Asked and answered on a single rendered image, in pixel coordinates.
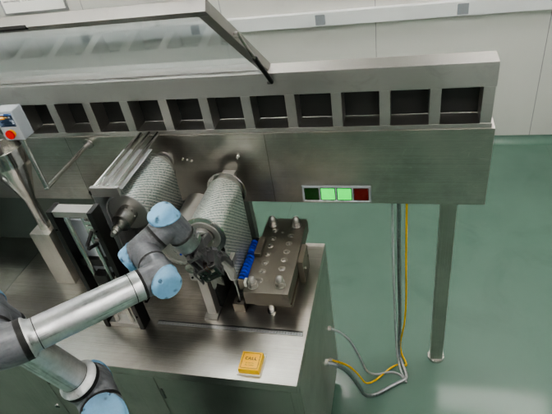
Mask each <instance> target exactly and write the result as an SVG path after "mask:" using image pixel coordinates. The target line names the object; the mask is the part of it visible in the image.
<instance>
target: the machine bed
mask: <svg viewBox="0 0 552 414"><path fill-rule="evenodd" d="M306 244H307V249H308V255H309V261H310V268H309V271H308V275H307V279H306V284H304V283H301V282H300V280H299V284H298V287H297V294H296V297H295V301H294V304H293V308H291V307H279V306H276V308H277V312H276V313H275V314H272V315H271V314H269V313H268V311H267V310H268V308H269V307H268V306H256V305H255V304H248V307H247V309H246V312H242V311H234V308H233V305H232V304H233V301H234V298H235V296H236V294H237V288H236V285H235V284H234V282H233V281H232V285H231V287H230V289H229V292H228V295H227V298H226V301H225V302H224V305H223V309H222V311H221V314H220V316H219V318H218V321H215V320H205V315H206V312H207V308H206V305H205V302H204V299H203V297H202V294H201V291H200V287H199V284H198V282H197V280H191V277H190V275H189V273H188V272H187V271H186V270H185V266H186V264H176V263H173V262H172V261H170V262H171V263H172V265H174V266H175V267H176V269H177V272H178V273H179V274H180V275H181V277H182V287H181V289H180V291H179V292H178V293H177V294H176V295H175V296H174V297H171V298H169V299H159V298H157V297H156V296H152V297H149V298H148V300H147V301H146V300H143V303H144V305H145V309H146V310H147V312H148V314H149V317H150V321H149V323H148V325H147V327H146V329H140V328H132V327H122V326H113V325H111V327H108V326H106V325H105V323H104V321H103V320H102V321H100V322H98V323H97V324H94V325H92V326H90V327H89V328H87V329H84V330H82V331H80V332H78V333H75V334H73V335H72V336H70V337H68V338H65V339H63V340H62V341H60V342H58V343H55V344H57V345H58V346H59V347H61V348H62V349H64V350H65V351H67V352H69V353H70V354H72V355H73V356H74V357H76V358H77V359H79V360H80V361H81V360H90V361H91V360H92V359H95V360H99V361H102V362H103V363H104V364H105V365H106V366H107V367H108V368H109V369H110V370H111V372H112V373H119V374H127V375H140V376H148V377H155V378H163V379H171V380H184V381H191V382H199V383H207V384H220V385H227V386H235V387H243V388H250V389H263V390H271V391H279V392H286V393H298V391H299V387H300V382H301V374H302V370H303V366H304V361H305V356H306V349H307V344H308V340H309V336H310V331H311V323H312V319H313V314H314V310H315V302H316V298H317V293H318V289H319V285H320V276H321V272H322V268H323V263H324V256H325V251H326V250H325V244H324V243H306ZM85 292H88V291H87V290H86V288H85V285H84V284H83V282H82V280H81V278H79V280H78V281H77V283H76V284H73V283H57V281H56V279H55V278H54V276H53V274H52V273H51V271H50V269H49V267H48V266H47V264H46V262H45V261H44V258H43V257H42V255H41V254H40V252H38V254H37V255H36V256H35V257H34V259H33V260H32V261H31V262H30V263H29V264H28V265H27V266H26V267H25V269H24V270H23V271H22V272H21V274H20V275H19V276H18V277H17V279H16V280H15V281H14V282H13V284H12V285H11V286H10V287H9V288H8V289H7V290H6V291H5V293H4V294H5V295H6V297H7V302H8V303H9V304H10V305H11V306H13V307H14V308H16V309H17V310H18V311H19V312H21V313H22V314H24V315H25V317H26V319H29V318H30V317H32V316H35V315H37V314H39V313H41V312H44V311H46V310H48V309H50V308H53V307H55V306H57V305H59V304H62V303H63V302H65V301H68V300H71V299H72V298H74V297H77V296H79V295H81V294H83V293H85ZM159 320H174V321H185V322H195V323H205V324H225V325H235V326H246V327H256V328H266V329H286V330H296V331H304V333H303V337H301V336H291V335H281V334H271V333H252V332H242V331H232V330H221V329H203V328H193V327H183V326H173V325H163V324H157V323H158V321H159ZM243 351H245V352H263V353H264V355H267V357H266V360H265V364H264V369H263V372H262V376H261V377H254V376H246V375H237V370H238V366H239V363H240V360H241V358H242V353H243Z"/></svg>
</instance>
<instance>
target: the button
mask: <svg viewBox="0 0 552 414"><path fill-rule="evenodd" d="M264 358H265V357H264V353H263V352H245V351H243V353H242V356H241V360H240V363H239V366H238V371H239V373H243V374H251V375H259V374H260V371H261V367H262V364H263V360H264Z"/></svg>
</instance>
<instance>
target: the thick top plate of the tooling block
mask: <svg viewBox="0 0 552 414"><path fill-rule="evenodd" d="M276 219H277V223H278V226H277V227H275V228H271V227H270V226H269V219H268V221H267V223H266V226H265V229H264V232H263V235H262V237H266V240H267V241H266V243H265V246H264V249H263V252H262V255H261V257H255V258H254V261H253V264H252V266H251V270H250V273H249V275H248V278H249V277H250V276H254V277H255V280H257V283H258V288H257V289H255V290H250V289H249V288H248V286H247V287H244V289H243V295H244V298H245V302H246V304H257V305H269V306H291V302H292V296H293V293H294V289H295V286H296V282H297V276H298V272H299V271H298V266H297V261H298V257H299V254H300V250H301V244H306V239H307V235H308V232H309V228H308V222H307V219H300V220H301V226H300V227H299V228H293V227H292V218H276ZM278 275H281V276H282V277H283V279H284V282H285V283H286V286H285V288H283V289H277V288H276V287H275V278H276V276H278Z"/></svg>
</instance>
